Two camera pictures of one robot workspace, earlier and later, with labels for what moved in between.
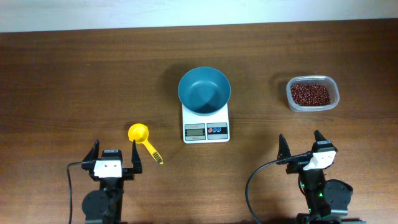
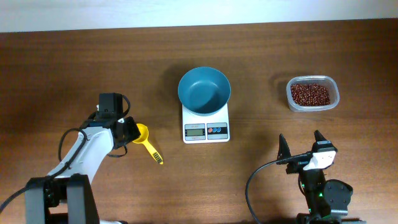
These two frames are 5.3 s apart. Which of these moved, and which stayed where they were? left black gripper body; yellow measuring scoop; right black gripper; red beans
Moved: left black gripper body
Stayed: right black gripper; yellow measuring scoop; red beans
